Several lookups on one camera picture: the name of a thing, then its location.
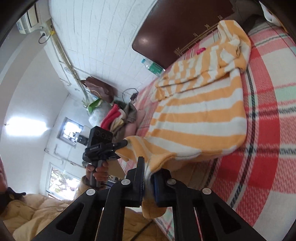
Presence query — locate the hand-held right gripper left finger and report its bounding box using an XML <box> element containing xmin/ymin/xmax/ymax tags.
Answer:
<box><xmin>35</xmin><ymin>156</ymin><xmax>146</xmax><ymax>241</ymax></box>

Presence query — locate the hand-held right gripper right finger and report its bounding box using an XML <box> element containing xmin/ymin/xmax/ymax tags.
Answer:
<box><xmin>150</xmin><ymin>169</ymin><xmax>262</xmax><ymax>241</ymax></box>

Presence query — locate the orange striped sweater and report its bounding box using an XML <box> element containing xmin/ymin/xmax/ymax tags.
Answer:
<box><xmin>114</xmin><ymin>20</ymin><xmax>252</xmax><ymax>219</ymax></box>

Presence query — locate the person's left forearm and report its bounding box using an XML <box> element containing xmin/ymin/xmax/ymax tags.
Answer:
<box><xmin>73</xmin><ymin>176</ymin><xmax>99</xmax><ymax>202</ymax></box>

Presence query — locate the person's left hand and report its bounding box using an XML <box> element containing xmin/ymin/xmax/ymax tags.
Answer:
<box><xmin>85</xmin><ymin>161</ymin><xmax>109</xmax><ymax>186</ymax></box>

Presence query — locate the beige folded garment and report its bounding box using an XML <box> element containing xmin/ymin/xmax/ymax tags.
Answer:
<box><xmin>111</xmin><ymin>118</ymin><xmax>126</xmax><ymax>133</ymax></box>

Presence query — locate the pink folded cloth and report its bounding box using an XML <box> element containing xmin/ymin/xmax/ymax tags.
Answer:
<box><xmin>120</xmin><ymin>109</ymin><xmax>148</xmax><ymax>142</ymax></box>

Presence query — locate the clear plastic bag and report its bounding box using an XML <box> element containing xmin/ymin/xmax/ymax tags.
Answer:
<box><xmin>88</xmin><ymin>108</ymin><xmax>114</xmax><ymax>127</ymax></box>

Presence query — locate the red folded sweater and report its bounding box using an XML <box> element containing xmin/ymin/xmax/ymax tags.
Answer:
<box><xmin>100</xmin><ymin>104</ymin><xmax>125</xmax><ymax>129</ymax></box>

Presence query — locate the small window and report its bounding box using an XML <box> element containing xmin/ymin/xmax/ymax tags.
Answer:
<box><xmin>57</xmin><ymin>117</ymin><xmax>84</xmax><ymax>145</ymax></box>

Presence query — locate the green bag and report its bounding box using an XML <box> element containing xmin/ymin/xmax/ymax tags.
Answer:
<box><xmin>87</xmin><ymin>98</ymin><xmax>103</xmax><ymax>114</ymax></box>

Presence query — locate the brown bag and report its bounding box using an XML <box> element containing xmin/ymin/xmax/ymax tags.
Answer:
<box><xmin>80</xmin><ymin>76</ymin><xmax>118</xmax><ymax>103</ymax></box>

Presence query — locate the large window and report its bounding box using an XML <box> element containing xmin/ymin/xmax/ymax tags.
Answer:
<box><xmin>46</xmin><ymin>162</ymin><xmax>86</xmax><ymax>200</ymax></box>

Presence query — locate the ceiling light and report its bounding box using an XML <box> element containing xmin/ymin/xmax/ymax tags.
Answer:
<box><xmin>5</xmin><ymin>118</ymin><xmax>49</xmax><ymax>138</ymax></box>

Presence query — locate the plastic water bottle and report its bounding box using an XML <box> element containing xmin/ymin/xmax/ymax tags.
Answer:
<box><xmin>141</xmin><ymin>59</ymin><xmax>166</xmax><ymax>76</ymax></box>

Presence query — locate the person's beige jacket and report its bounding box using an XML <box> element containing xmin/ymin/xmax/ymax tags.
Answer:
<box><xmin>2</xmin><ymin>192</ymin><xmax>167</xmax><ymax>241</ymax></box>

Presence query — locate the red plaid bed blanket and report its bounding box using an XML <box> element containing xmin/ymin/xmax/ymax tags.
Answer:
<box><xmin>134</xmin><ymin>16</ymin><xmax>296</xmax><ymax>241</ymax></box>

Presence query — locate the dark wooden headboard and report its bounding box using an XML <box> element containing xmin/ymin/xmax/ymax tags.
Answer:
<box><xmin>132</xmin><ymin>0</ymin><xmax>234</xmax><ymax>70</ymax></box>

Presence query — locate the white air conditioner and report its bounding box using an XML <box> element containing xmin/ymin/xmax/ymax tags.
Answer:
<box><xmin>17</xmin><ymin>5</ymin><xmax>47</xmax><ymax>34</ymax></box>

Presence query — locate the brown garment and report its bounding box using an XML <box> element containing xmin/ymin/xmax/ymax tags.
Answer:
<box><xmin>231</xmin><ymin>0</ymin><xmax>266</xmax><ymax>26</ymax></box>

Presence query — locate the white garment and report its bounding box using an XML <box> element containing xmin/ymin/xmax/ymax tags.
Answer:
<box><xmin>263</xmin><ymin>5</ymin><xmax>279</xmax><ymax>23</ymax></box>

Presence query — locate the black charger cable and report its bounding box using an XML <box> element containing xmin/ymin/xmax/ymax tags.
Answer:
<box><xmin>121</xmin><ymin>88</ymin><xmax>139</xmax><ymax>105</ymax></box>

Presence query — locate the white wall pipe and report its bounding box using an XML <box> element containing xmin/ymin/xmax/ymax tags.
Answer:
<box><xmin>50</xmin><ymin>23</ymin><xmax>93</xmax><ymax>98</ymax></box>

